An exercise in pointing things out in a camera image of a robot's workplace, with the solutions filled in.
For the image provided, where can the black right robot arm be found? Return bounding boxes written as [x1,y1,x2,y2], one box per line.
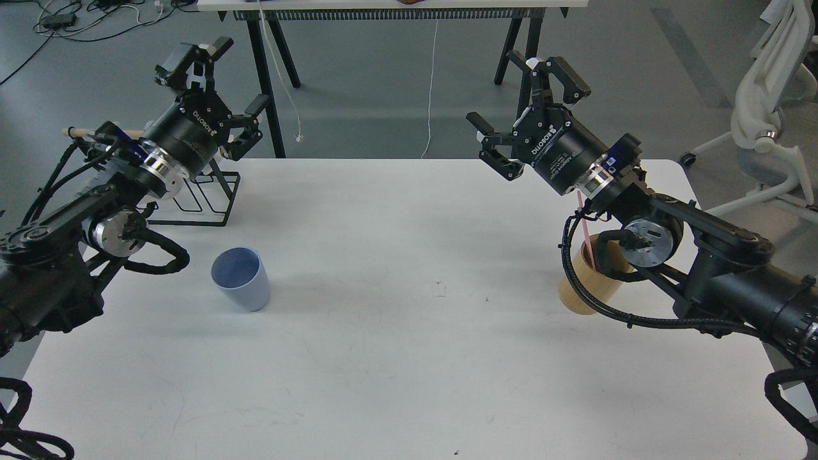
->
[467,50,817,442]

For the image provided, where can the bamboo cylinder holder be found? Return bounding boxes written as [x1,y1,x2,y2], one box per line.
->
[559,241,634,315]

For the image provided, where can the blue plastic cup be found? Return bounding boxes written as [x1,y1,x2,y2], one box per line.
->
[210,247,271,312]

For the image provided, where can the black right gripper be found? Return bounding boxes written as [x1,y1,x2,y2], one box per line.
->
[467,50,611,196]

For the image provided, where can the white trestle table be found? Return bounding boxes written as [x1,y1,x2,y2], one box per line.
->
[195,1,588,159]

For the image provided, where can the pink chopstick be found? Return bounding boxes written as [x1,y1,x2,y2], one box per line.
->
[576,191,596,272]

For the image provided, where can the wooden dowel rod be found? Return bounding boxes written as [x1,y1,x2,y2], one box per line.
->
[61,127,144,139]

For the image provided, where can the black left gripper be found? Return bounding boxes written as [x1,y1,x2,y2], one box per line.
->
[139,36,271,193]

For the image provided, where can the black wire cup rack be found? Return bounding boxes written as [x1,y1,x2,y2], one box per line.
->
[147,165,242,227]

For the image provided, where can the black floor cables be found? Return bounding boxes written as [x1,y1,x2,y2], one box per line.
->
[0,0,199,87]

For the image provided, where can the white hanging cable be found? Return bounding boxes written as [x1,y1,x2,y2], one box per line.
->
[420,19,440,159]

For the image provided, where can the white hanging cord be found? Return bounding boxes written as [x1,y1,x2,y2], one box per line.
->
[256,0,304,143]

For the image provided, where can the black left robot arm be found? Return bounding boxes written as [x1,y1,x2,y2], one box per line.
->
[1,36,270,355]

